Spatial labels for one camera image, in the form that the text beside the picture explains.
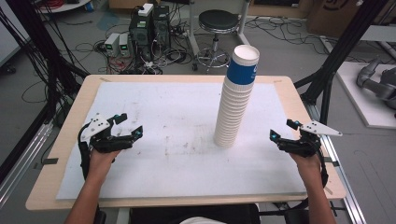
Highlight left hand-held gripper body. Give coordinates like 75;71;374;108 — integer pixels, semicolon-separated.
79;112;135;154

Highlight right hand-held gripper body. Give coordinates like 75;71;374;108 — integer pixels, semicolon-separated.
277;119;344;159

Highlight stack of white cups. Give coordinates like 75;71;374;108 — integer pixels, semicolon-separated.
213;85;254;149

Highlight person's left hand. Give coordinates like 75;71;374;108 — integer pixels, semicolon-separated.
88;148;121;179

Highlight person's right hand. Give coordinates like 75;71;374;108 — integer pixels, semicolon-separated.
289;151;323;184

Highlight white foam mat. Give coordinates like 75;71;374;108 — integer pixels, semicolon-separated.
55;81;307;201

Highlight white floor board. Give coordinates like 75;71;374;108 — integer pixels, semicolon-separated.
335;61;396;131

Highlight grey power supply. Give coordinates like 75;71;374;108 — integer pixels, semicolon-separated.
104;32;121;58
119;33;133;58

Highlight person's dark trousers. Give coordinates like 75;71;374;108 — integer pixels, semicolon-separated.
130;203;262;224

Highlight black computer tower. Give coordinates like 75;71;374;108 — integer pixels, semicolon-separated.
128;12;155;63
152;5;172;50

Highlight person's white shirt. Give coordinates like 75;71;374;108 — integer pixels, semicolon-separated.
179;216;227;224

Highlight white box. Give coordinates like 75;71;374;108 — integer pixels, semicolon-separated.
137;3;155;18

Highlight cardboard box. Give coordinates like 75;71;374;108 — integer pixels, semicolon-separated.
305;0;362;39

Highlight grey tabletop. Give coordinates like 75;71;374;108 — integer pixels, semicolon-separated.
360;24;396;44

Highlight round white table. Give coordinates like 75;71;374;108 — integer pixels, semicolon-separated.
36;0;92;14

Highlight black round stool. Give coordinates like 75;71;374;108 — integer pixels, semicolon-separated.
192;8;241;73

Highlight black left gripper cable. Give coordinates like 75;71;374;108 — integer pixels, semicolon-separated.
78;123;92;181

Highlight aluminium rail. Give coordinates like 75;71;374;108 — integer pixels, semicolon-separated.
0;120;54;208
305;102;368;224

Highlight tangle of floor cables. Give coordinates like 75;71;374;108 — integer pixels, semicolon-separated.
92;18;200;76

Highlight black metal frame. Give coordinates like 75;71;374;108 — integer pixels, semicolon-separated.
293;0;391;126

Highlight black frame post with cables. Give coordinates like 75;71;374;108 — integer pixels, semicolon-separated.
0;0;90;125

